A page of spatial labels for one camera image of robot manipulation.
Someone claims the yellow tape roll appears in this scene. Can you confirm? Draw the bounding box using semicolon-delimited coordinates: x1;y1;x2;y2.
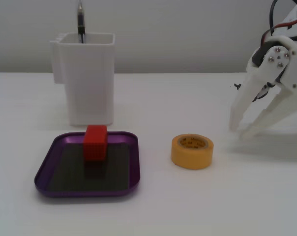
170;134;214;170

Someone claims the white plastic box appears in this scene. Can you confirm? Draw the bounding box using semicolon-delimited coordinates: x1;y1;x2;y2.
49;32;116;127

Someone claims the red block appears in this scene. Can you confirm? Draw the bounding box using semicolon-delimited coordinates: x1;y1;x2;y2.
83;124;108;162

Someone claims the black ballpoint pen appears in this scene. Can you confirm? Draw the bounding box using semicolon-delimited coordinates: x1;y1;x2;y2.
77;0;87;44

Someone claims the purple metal tray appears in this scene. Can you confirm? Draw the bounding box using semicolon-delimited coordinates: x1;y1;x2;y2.
34;131;141;199

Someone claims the red white servo cable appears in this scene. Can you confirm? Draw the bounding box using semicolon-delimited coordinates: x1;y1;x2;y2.
261;17;297;47

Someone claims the black cable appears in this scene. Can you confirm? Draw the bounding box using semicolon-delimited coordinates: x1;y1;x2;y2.
268;0;280;31

